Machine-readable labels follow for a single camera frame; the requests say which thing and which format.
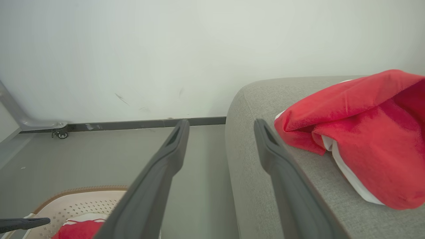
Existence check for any red jersey thin white trim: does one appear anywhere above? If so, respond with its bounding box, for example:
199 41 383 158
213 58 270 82
51 212 110 239

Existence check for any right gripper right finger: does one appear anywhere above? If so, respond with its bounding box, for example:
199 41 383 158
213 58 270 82
254 119 351 239

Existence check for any grey fabric sofa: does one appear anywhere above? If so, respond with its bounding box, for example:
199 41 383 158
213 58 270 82
225 76 425 239

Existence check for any cream perforated laundry basket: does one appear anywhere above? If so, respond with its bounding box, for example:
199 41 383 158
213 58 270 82
0 185 161 239

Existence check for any grey metal frame foot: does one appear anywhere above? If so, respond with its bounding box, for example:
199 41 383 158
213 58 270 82
0 81 68 131

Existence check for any red garment wide white band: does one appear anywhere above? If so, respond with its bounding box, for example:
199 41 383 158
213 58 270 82
274 69 425 210

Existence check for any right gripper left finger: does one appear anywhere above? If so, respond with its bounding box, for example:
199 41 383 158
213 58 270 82
94 119 190 239

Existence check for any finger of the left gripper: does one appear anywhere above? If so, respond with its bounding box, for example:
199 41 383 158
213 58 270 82
0 217 51 234

